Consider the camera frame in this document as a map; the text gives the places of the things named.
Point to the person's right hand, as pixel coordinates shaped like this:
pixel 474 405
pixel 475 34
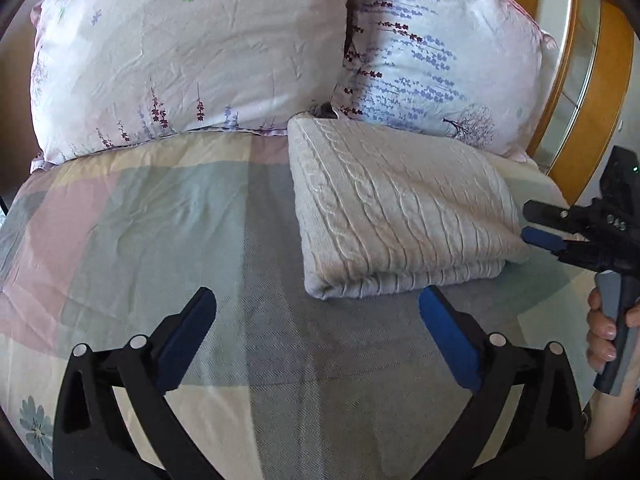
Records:
pixel 601 334

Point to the pink lavender right pillow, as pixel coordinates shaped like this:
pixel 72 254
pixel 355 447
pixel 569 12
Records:
pixel 470 70

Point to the pastel patchwork bed sheet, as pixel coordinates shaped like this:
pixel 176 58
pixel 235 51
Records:
pixel 285 386

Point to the pink floral left pillow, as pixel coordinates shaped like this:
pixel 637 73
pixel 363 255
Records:
pixel 116 73

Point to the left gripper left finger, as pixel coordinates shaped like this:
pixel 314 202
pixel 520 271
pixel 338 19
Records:
pixel 91 439

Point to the wooden glass-panel headboard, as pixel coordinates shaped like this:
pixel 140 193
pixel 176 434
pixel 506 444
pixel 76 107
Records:
pixel 590 78

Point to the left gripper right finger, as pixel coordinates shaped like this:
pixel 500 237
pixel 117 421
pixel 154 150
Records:
pixel 523 420

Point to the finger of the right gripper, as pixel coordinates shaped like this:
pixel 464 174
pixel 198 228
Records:
pixel 571 220
pixel 543 239

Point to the person's right forearm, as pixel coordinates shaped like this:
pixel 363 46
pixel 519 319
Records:
pixel 610 417

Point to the beige cable-knit sweater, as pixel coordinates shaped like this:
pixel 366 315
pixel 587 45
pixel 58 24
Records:
pixel 381 211

